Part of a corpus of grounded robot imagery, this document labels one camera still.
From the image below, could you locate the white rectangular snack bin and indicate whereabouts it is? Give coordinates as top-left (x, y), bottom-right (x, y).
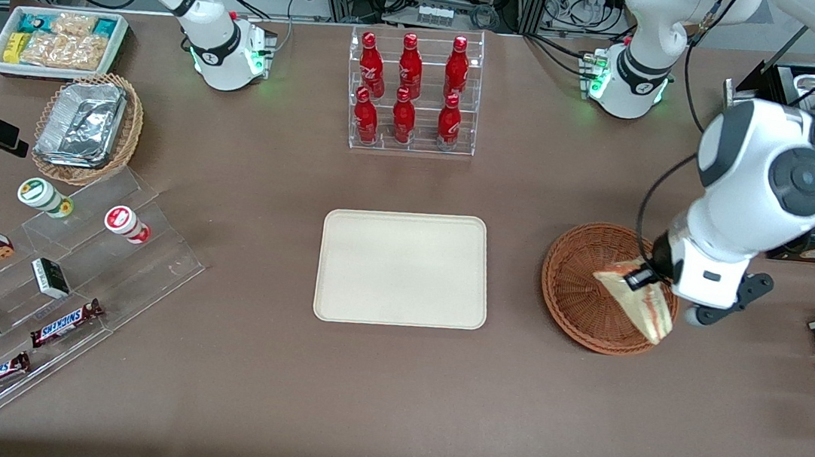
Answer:
top-left (0, 1), bottom-right (132, 90)

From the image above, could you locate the clear acrylic stepped display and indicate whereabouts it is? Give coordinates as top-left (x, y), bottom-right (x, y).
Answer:
top-left (0, 154), bottom-right (215, 442)

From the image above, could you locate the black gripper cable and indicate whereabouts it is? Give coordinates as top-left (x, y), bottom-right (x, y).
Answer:
top-left (631, 149), bottom-right (700, 270)

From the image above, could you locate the clear acrylic bottle rack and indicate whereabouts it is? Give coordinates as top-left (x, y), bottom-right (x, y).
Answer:
top-left (339, 18), bottom-right (488, 162)

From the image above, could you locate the green lid white bottle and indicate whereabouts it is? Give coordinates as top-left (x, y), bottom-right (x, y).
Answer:
top-left (15, 175), bottom-right (77, 221)

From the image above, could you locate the cream plastic tray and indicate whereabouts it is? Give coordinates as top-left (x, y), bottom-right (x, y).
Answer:
top-left (312, 201), bottom-right (498, 339)

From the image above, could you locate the light wicker basket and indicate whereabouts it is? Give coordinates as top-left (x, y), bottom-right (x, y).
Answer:
top-left (28, 65), bottom-right (149, 193)

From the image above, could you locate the brown wicker basket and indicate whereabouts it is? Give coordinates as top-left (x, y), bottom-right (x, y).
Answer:
top-left (534, 217), bottom-right (687, 361)

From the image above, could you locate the yellow snack packet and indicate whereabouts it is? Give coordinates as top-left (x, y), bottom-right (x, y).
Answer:
top-left (1, 29), bottom-right (27, 66)

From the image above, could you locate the triangle sandwich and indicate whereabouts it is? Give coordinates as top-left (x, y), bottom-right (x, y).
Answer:
top-left (585, 254), bottom-right (681, 346)

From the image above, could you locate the red lid white bottle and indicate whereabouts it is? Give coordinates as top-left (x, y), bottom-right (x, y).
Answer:
top-left (102, 204), bottom-right (154, 246)

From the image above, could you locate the red cola bottle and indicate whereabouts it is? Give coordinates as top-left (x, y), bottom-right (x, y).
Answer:
top-left (355, 31), bottom-right (391, 99)
top-left (350, 86), bottom-right (383, 147)
top-left (434, 92), bottom-right (465, 151)
top-left (395, 32), bottom-right (427, 100)
top-left (441, 34), bottom-right (473, 102)
top-left (389, 87), bottom-right (420, 147)

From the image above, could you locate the silver foil tray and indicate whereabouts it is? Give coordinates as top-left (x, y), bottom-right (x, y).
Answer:
top-left (32, 75), bottom-right (130, 172)

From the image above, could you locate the black food warmer appliance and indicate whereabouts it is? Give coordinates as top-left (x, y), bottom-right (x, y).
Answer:
top-left (706, 54), bottom-right (815, 264)

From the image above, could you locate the large clear granola bag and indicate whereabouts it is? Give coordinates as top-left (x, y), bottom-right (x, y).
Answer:
top-left (20, 28), bottom-right (111, 75)

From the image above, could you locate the small clear granola bag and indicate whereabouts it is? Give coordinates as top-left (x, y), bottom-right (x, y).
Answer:
top-left (49, 11), bottom-right (99, 39)

